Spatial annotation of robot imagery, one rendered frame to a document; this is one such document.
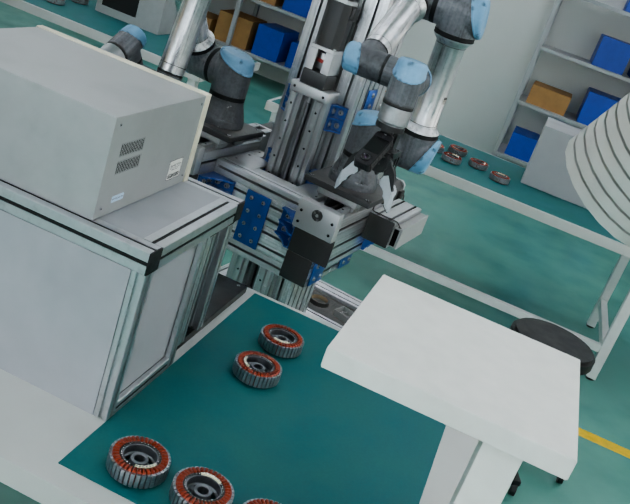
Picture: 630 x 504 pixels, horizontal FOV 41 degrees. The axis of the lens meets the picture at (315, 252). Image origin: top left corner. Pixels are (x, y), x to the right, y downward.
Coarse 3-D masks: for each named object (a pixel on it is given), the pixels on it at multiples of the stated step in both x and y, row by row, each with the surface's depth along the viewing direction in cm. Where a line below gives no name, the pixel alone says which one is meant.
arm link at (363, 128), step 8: (360, 112) 246; (368, 112) 247; (376, 112) 249; (360, 120) 245; (368, 120) 244; (352, 128) 248; (360, 128) 245; (368, 128) 244; (376, 128) 244; (352, 136) 248; (360, 136) 246; (368, 136) 245; (352, 144) 248; (360, 144) 246; (352, 152) 248
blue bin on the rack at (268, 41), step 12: (264, 24) 816; (276, 24) 842; (264, 36) 814; (276, 36) 810; (288, 36) 819; (252, 48) 821; (264, 48) 817; (276, 48) 813; (288, 48) 833; (276, 60) 817
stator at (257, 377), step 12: (240, 360) 190; (252, 360) 195; (264, 360) 195; (276, 360) 196; (240, 372) 189; (252, 372) 188; (264, 372) 189; (276, 372) 190; (252, 384) 188; (264, 384) 188; (276, 384) 192
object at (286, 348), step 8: (264, 328) 208; (272, 328) 210; (280, 328) 211; (288, 328) 212; (264, 336) 205; (272, 336) 210; (280, 336) 209; (288, 336) 211; (296, 336) 210; (264, 344) 205; (272, 344) 203; (280, 344) 203; (288, 344) 205; (296, 344) 206; (272, 352) 204; (280, 352) 204; (288, 352) 204; (296, 352) 206
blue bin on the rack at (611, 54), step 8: (600, 40) 738; (608, 40) 722; (616, 40) 720; (600, 48) 725; (608, 48) 724; (616, 48) 722; (624, 48) 720; (592, 56) 754; (600, 56) 727; (608, 56) 725; (616, 56) 724; (624, 56) 722; (592, 64) 731; (600, 64) 729; (608, 64) 727; (616, 64) 725; (624, 64) 724; (616, 72) 727
